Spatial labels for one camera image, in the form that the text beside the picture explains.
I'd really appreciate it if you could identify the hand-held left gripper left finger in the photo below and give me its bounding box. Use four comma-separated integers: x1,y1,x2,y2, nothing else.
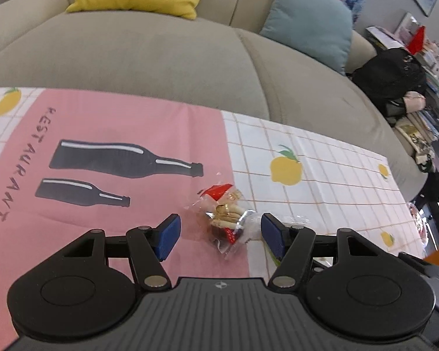
55,213,182,290

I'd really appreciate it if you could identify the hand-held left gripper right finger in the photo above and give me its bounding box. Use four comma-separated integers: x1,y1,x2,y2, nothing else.
260,213,392,289

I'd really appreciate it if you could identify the red clear candy packet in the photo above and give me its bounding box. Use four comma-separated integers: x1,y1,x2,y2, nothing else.
185,182,258,260

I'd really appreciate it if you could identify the pink plastic wrapper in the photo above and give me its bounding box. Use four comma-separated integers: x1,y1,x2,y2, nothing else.
408,201,430,242

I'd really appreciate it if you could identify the printed lemon tablecloth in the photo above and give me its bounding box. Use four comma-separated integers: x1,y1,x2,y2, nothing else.
0,87,439,351

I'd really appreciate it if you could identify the printed tote bag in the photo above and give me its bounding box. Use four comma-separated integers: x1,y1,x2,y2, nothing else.
393,117,438,173

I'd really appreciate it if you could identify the beige sofa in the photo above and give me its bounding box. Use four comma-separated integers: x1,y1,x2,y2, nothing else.
0,0,428,202

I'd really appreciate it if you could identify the beige pouch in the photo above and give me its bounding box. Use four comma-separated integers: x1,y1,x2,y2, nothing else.
402,91,427,114

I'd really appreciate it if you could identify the black backpack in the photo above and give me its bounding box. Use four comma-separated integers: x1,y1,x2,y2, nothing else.
352,47,428,118

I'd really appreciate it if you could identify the red paper ornament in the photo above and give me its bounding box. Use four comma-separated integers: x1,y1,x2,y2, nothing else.
406,25,427,54

